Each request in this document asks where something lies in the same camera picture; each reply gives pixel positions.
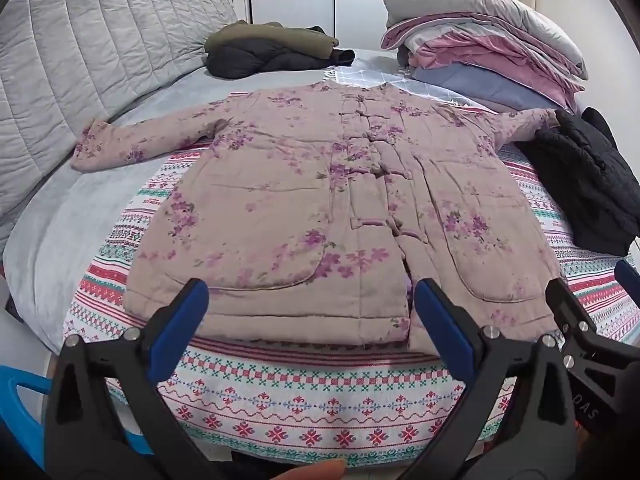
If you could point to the grey quilted headboard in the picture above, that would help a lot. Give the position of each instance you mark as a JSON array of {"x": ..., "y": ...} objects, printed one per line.
[{"x": 75, "y": 45}]

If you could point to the person's left hand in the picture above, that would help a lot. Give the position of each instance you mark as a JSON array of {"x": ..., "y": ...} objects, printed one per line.
[{"x": 310, "y": 471}]

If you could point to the blue plastic stool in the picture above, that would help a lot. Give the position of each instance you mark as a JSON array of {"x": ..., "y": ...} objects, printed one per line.
[{"x": 10, "y": 410}]

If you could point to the blue folded quilt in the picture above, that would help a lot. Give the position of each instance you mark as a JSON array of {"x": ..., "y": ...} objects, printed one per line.
[{"x": 475, "y": 85}]

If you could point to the olive and black padded jacket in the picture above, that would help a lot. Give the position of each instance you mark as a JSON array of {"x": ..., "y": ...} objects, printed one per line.
[{"x": 260, "y": 55}]

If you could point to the white grey wardrobe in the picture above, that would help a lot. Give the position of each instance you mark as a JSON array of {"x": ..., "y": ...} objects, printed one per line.
[{"x": 300, "y": 10}]

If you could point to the red green patterned blanket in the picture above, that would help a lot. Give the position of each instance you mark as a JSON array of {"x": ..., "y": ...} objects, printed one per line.
[{"x": 300, "y": 400}]

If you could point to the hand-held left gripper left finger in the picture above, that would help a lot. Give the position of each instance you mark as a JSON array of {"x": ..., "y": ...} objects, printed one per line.
[{"x": 181, "y": 325}]

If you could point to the black quilted jacket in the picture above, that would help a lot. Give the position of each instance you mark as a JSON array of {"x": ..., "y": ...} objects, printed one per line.
[{"x": 585, "y": 175}]

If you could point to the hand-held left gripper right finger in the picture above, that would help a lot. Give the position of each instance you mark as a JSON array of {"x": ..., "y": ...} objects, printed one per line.
[{"x": 444, "y": 327}]

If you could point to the stack of folded bedding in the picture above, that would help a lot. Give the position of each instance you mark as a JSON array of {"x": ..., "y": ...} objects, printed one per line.
[{"x": 475, "y": 0}]

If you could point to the grey bed sheet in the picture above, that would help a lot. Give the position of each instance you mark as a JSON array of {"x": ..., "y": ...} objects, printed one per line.
[{"x": 60, "y": 220}]

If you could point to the pink folded quilt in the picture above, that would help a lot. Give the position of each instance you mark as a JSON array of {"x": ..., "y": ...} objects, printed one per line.
[{"x": 450, "y": 50}]

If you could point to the grey checked fringed throw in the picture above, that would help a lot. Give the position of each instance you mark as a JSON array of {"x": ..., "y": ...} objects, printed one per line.
[{"x": 370, "y": 77}]

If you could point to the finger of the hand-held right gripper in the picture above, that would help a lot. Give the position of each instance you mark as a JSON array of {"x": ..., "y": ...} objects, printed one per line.
[
  {"x": 564, "y": 305},
  {"x": 628, "y": 277}
]

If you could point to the pink floral padded jacket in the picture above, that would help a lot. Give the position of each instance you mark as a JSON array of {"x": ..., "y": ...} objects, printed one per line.
[{"x": 260, "y": 200}]

